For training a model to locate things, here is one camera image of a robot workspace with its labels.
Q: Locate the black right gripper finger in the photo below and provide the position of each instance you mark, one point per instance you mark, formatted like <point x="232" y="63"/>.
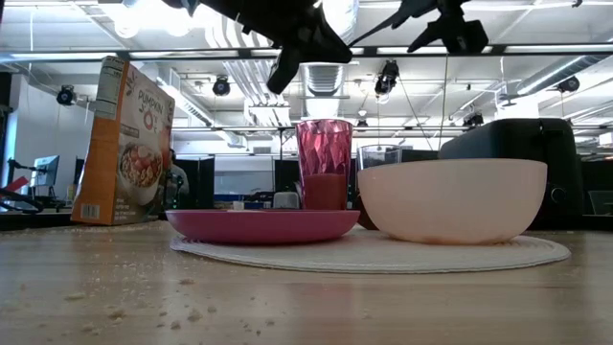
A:
<point x="412" y="12"/>
<point x="436" y="33"/>

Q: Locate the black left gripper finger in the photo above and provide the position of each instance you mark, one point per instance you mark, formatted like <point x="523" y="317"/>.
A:
<point x="325" y="48"/>

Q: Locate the red faceted plastic tumbler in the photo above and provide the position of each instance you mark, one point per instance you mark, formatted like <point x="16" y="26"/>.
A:
<point x="324" y="153"/>

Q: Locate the peach plastic bowl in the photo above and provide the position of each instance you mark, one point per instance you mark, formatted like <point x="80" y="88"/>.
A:
<point x="450" y="201"/>

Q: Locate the pink plastic plate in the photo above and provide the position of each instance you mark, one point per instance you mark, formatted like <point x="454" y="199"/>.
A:
<point x="258" y="225"/>

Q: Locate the pumpkin cereal box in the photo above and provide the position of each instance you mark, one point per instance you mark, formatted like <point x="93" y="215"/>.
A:
<point x="110" y="182"/>

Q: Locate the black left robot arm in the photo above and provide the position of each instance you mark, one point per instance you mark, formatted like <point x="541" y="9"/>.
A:
<point x="225" y="7"/>

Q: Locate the black ceiling spotlight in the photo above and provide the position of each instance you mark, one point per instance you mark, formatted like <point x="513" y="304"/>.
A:
<point x="473" y="120"/>
<point x="569" y="84"/>
<point x="387" y="76"/>
<point x="66" y="95"/>
<point x="221" y="86"/>

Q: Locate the clear drinking glass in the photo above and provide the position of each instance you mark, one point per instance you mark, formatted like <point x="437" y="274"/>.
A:
<point x="380" y="155"/>

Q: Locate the black partition panel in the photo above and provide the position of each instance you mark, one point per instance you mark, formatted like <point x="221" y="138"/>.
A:
<point x="196" y="182"/>
<point x="287" y="175"/>

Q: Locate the black toaster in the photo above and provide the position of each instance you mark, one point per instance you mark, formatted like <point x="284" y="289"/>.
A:
<point x="527" y="139"/>

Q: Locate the grey box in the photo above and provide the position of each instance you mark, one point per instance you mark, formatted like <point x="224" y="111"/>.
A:
<point x="286" y="200"/>

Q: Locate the person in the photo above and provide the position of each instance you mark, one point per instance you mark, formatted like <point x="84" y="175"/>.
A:
<point x="178" y="184"/>

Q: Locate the white round woven placemat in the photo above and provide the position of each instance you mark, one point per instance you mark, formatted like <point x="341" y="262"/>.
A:
<point x="373" y="256"/>

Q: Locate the computer monitor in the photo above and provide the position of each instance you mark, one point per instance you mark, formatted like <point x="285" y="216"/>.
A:
<point x="47" y="170"/>

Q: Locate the red and black equipment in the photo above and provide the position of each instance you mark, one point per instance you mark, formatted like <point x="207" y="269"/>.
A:
<point x="19" y="196"/>

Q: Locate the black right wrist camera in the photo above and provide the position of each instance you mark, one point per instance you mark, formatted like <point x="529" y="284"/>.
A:
<point x="467" y="38"/>

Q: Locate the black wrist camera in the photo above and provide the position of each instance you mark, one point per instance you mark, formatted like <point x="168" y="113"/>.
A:
<point x="285" y="72"/>
<point x="467" y="38"/>

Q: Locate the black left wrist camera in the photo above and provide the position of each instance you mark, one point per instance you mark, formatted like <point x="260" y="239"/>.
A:
<point x="285" y="72"/>

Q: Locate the ceiling light rail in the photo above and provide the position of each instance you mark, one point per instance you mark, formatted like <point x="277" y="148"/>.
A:
<point x="191" y="52"/>

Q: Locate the silver ventilation duct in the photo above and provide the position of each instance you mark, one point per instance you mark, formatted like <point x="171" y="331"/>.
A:
<point x="551" y="76"/>

